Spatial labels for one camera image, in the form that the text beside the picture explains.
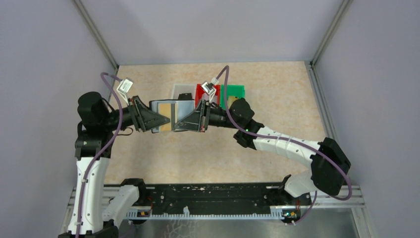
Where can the grey aluminium frame rail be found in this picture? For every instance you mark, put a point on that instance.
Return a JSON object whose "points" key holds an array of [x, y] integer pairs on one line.
{"points": [[318, 77]]}

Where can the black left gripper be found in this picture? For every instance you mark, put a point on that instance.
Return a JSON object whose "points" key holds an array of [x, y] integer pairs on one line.
{"points": [[135, 115]]}

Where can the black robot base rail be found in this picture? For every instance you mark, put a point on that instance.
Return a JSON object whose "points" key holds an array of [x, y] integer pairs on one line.
{"points": [[259, 200]]}

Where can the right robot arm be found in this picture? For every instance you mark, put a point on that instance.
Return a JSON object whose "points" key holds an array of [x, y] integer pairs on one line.
{"points": [[327, 165]]}

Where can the gold VIP card stack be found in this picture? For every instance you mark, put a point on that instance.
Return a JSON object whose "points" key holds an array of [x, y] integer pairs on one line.
{"points": [[231, 100]]}

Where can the white plastic bin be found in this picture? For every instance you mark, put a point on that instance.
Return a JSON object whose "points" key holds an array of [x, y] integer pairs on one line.
{"points": [[182, 88]]}

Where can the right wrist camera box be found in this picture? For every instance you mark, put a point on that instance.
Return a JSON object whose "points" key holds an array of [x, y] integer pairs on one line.
{"points": [[210, 88]]}

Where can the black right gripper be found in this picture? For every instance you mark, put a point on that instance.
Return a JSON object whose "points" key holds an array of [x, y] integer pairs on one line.
{"points": [[204, 116]]}

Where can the green plastic bin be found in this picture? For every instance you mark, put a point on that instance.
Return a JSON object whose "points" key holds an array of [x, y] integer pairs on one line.
{"points": [[232, 90]]}

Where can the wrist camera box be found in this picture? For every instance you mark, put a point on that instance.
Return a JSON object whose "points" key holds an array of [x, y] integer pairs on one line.
{"points": [[210, 88], [124, 88]]}

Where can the red plastic bin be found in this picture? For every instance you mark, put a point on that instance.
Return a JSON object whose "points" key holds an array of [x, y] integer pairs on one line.
{"points": [[200, 94]]}

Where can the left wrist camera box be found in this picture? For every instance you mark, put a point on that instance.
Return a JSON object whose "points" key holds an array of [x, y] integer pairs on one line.
{"points": [[124, 88]]}

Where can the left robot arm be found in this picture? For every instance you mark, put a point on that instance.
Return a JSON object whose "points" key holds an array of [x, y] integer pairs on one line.
{"points": [[97, 130]]}

